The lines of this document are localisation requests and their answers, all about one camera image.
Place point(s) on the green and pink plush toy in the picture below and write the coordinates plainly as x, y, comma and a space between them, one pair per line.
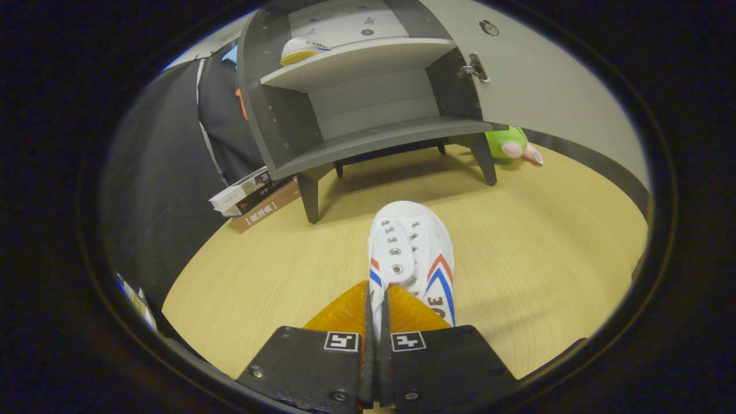
506, 142

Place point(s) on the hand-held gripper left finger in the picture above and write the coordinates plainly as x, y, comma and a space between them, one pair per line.
305, 368

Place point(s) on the white canvas shoe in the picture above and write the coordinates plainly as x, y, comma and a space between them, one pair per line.
302, 52
411, 241

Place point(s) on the brown book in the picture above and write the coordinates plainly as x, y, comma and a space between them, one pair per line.
267, 210

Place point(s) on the grey shoe cabinet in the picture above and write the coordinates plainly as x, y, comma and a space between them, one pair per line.
379, 138

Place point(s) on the dark book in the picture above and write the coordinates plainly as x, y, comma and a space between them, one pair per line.
256, 196

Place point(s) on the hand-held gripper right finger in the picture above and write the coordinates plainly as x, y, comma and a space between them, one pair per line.
448, 368

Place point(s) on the metal door hinge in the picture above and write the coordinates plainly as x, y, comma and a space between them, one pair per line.
474, 68

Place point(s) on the black backdrop cloth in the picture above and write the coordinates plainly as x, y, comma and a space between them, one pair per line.
161, 172

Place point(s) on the beige shoe cabinet door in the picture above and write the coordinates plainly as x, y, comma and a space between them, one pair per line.
552, 86

